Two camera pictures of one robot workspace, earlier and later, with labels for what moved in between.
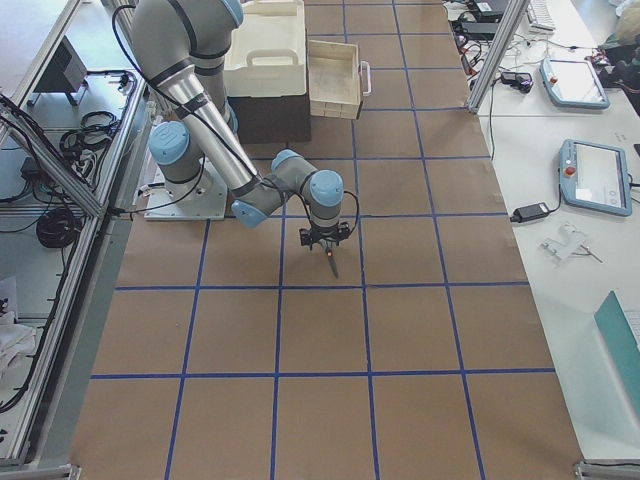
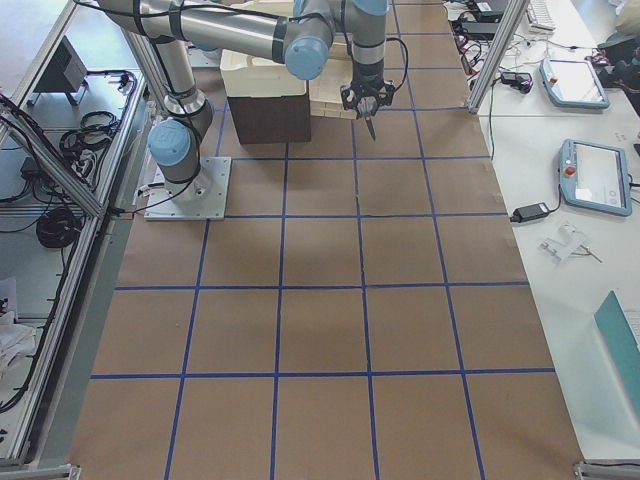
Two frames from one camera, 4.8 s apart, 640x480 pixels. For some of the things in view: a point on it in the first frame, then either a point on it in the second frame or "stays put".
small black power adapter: [529, 212] stays put
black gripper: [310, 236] -> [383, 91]
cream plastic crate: [338, 80] stays put
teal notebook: [612, 320] stays put
